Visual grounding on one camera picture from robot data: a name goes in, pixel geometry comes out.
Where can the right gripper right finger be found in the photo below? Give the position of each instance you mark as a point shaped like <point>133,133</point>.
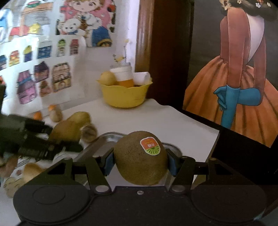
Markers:
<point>181,168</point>

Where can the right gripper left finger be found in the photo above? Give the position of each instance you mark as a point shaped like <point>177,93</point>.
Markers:
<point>97,169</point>

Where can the wooden bear cutout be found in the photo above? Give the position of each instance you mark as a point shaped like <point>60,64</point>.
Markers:
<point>29,172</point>

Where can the large green-brown fruit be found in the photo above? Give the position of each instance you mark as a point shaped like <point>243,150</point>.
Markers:
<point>70,129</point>

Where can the pink house drawing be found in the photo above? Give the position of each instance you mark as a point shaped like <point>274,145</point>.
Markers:
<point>26,88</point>

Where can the yellow plastic bowl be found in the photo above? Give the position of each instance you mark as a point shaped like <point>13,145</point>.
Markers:
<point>123,97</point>

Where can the yellow castle drawing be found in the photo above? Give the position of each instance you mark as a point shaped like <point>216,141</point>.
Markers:
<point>61,77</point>

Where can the white paper roll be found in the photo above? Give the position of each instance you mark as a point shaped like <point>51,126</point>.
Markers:
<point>141,78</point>

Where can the white jar with orange contents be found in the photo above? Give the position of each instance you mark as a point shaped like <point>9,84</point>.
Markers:
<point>123,74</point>

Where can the dancer poster orange dress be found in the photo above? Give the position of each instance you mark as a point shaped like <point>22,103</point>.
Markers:
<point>232,89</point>

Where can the cartoon girl drawing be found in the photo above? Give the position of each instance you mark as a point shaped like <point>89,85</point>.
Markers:
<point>93,20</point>

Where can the orange tangerine near wall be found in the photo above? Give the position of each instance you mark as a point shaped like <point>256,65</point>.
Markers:
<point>38,116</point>

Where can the striped pepino melon by wall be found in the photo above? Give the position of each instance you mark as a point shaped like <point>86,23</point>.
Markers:
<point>55,113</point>

